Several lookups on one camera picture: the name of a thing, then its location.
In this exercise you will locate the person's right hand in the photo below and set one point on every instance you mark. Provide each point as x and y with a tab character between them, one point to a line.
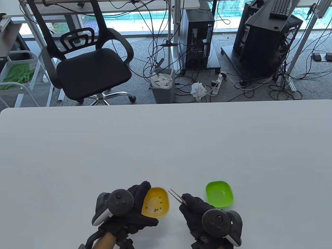
193	210

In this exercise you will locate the person's left hand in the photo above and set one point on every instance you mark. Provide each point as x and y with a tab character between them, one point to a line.
141	192

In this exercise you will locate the yellow small dish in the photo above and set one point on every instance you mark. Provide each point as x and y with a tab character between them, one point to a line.
158	194

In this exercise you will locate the group of green mung beans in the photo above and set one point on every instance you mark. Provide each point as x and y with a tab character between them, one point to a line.
156	210

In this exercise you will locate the black white controller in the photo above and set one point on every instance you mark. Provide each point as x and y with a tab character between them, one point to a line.
216	221
120	202

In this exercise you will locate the silver metal tweezers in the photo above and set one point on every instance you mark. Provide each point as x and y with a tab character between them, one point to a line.
175	194

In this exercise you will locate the green small dish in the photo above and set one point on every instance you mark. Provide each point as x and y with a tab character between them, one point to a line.
219	194

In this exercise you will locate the person's left forearm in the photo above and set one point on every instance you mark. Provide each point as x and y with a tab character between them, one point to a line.
105	242

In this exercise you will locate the pile of white rice grains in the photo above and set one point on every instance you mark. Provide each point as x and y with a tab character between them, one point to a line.
151	203

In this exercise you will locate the grey trash bin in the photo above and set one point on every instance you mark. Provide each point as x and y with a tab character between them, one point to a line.
162	96

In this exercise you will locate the white trash bag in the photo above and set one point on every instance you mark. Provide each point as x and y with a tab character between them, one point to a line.
162	80

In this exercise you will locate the crumpled white paper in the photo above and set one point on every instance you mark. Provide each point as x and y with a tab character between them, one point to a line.
198	89

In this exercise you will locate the white power strip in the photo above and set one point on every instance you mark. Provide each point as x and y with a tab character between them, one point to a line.
217	87

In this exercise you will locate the black mesh office chair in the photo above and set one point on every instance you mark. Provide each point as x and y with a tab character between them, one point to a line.
93	70

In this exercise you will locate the black rolling platform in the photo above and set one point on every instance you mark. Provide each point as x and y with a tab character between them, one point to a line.
214	61

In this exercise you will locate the white metal trolley cart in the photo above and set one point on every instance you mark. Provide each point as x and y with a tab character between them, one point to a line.
19	101

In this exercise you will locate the black flat floor platform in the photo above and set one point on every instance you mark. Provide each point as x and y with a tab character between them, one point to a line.
230	55

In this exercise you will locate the green cloth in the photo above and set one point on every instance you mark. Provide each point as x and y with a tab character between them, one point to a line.
18	74

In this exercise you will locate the large black computer tower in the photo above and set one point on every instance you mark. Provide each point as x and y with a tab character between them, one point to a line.
262	52

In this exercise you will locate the grey foot pedal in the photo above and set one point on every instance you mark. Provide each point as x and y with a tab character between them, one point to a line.
329	57
316	57

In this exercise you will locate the black tilted desk panel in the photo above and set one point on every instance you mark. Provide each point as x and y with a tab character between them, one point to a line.
262	19

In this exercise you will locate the black keyboard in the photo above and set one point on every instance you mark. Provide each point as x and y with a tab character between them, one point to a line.
280	7

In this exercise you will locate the white desk post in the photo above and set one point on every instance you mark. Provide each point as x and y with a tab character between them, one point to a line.
176	31

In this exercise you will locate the silver aluminium frame leg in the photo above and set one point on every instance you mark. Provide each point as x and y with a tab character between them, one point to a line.
298	52

